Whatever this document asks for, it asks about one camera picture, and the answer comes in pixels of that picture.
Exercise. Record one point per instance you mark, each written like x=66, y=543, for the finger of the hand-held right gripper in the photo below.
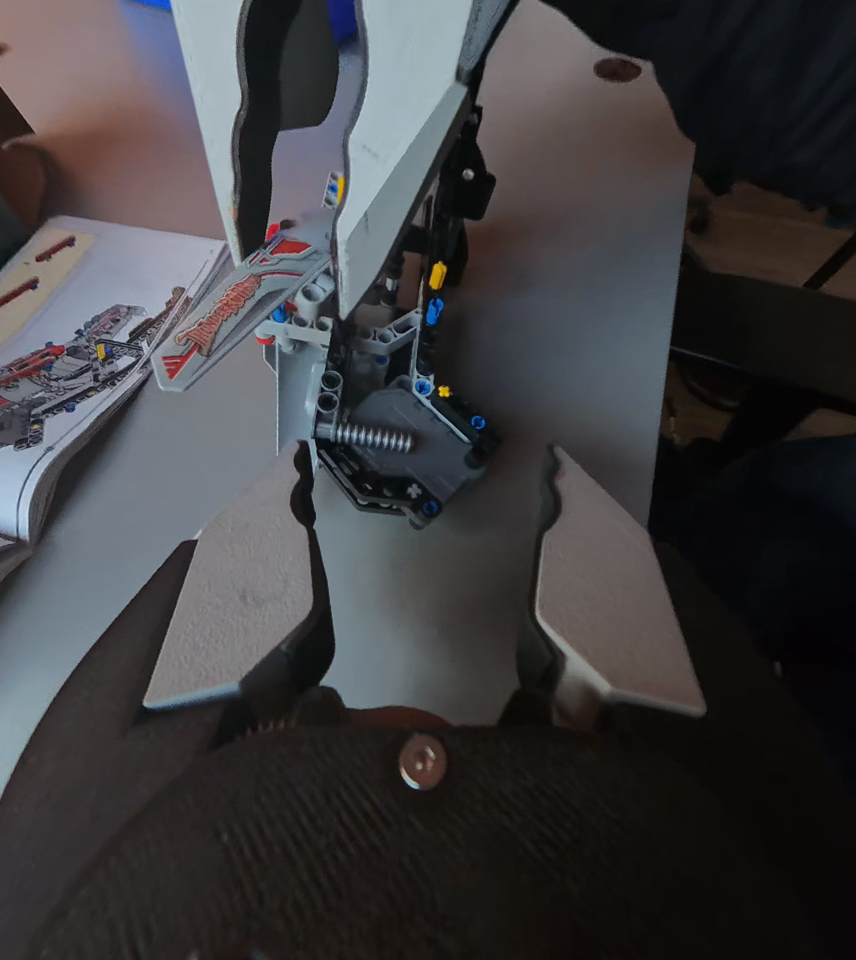
x=413, y=90
x=210, y=90

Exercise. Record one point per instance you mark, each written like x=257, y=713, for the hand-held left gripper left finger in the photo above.
x=248, y=600

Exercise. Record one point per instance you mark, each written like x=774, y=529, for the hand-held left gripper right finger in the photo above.
x=608, y=600

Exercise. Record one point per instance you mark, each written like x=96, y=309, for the grey red lego vehicle model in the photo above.
x=390, y=420

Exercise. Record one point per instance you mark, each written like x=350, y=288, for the person's right forearm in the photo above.
x=773, y=75

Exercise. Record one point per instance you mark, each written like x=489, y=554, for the lego instruction booklet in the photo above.
x=60, y=315

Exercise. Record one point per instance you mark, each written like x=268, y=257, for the blue plastic bin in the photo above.
x=345, y=11

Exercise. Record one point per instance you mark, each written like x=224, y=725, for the person's leg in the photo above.
x=810, y=540

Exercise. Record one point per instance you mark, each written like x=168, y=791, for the black chair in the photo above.
x=773, y=337

